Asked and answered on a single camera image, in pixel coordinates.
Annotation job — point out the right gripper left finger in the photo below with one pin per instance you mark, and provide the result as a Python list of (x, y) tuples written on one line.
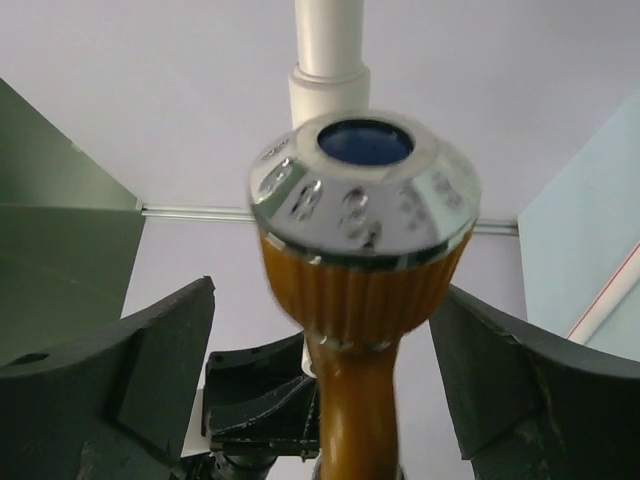
[(113, 404)]

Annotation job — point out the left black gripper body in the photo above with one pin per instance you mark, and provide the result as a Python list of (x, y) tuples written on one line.
[(258, 406)]

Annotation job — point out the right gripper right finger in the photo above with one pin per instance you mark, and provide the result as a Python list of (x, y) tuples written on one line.
[(528, 404)]

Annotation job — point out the orange water faucet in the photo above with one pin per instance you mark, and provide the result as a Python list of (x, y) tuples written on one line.
[(363, 217)]

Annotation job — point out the white PVC pipe frame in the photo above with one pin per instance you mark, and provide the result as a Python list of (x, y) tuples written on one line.
[(330, 74)]

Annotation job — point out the light blue table mat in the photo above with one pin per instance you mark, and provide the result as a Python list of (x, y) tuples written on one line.
[(583, 225)]

